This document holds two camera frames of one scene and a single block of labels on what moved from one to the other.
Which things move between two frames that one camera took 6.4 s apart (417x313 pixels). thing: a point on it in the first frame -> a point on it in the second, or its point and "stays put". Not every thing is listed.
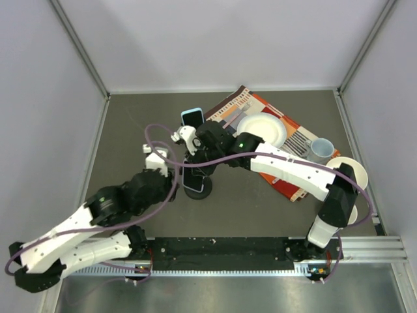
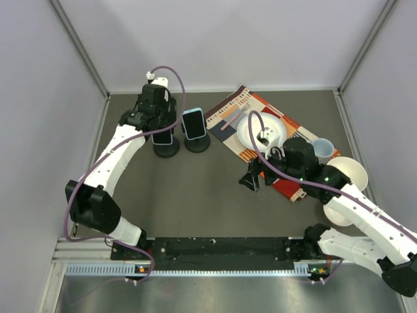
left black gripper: x=169 y=184 -> x=169 y=116
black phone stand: x=207 y=188 -> x=167 y=150
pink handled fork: x=244 y=109 stays put
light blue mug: x=320 y=150 stays put
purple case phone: x=194 y=182 -> x=163 y=138
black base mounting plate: x=221 y=253 stays put
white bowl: x=361 y=177 stays put
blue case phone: x=193 y=117 stays put
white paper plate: x=268 y=126 stays put
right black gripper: x=197 y=157 -> x=251 y=178
